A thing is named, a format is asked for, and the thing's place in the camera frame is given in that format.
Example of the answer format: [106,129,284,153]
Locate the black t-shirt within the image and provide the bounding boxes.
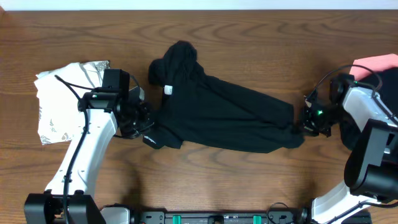
[142,40,304,153]

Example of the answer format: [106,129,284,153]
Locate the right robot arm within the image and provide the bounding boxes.
[296,73,397,223]

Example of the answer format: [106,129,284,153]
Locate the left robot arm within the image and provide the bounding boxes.
[24,68,153,223]

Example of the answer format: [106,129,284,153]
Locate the pink garment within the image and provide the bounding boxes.
[349,54,398,81]

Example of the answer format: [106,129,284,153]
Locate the black clothes pile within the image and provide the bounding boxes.
[340,67,397,150]

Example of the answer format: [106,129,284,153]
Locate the white patterned folded cloth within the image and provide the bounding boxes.
[34,60,109,145]

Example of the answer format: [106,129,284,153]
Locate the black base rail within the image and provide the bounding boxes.
[99,202,373,224]

